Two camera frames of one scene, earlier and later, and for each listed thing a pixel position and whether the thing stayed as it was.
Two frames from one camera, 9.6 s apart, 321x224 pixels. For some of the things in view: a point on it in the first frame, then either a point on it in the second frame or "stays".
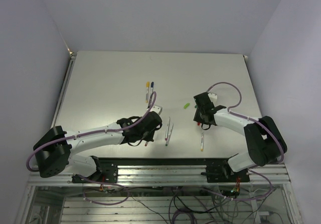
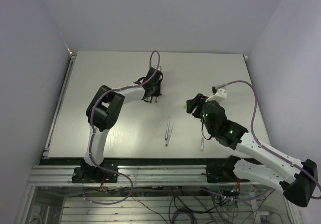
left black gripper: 150,137 to 158,93
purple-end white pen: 167,129 stays
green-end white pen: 166,143 stays
